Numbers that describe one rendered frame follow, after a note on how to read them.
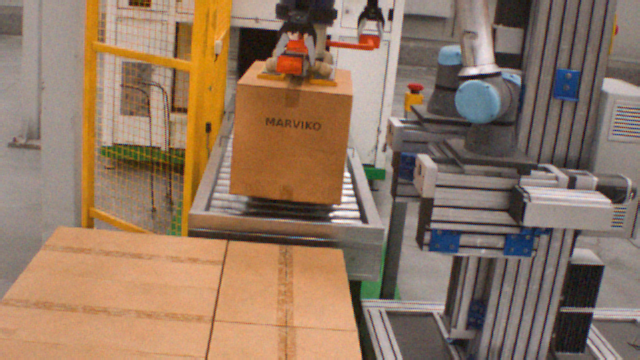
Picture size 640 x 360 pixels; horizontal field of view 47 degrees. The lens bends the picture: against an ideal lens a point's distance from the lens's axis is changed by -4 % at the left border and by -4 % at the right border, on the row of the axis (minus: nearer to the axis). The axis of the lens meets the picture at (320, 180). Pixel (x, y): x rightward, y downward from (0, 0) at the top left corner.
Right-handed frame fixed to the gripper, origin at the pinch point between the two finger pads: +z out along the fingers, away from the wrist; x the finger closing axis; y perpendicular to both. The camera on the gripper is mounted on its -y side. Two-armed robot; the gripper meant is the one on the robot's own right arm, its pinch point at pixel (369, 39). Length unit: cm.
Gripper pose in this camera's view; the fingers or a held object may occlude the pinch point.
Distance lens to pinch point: 319.6
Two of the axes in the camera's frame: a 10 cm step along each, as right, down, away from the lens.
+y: -0.3, 3.0, -9.5
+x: 10.0, 0.9, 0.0
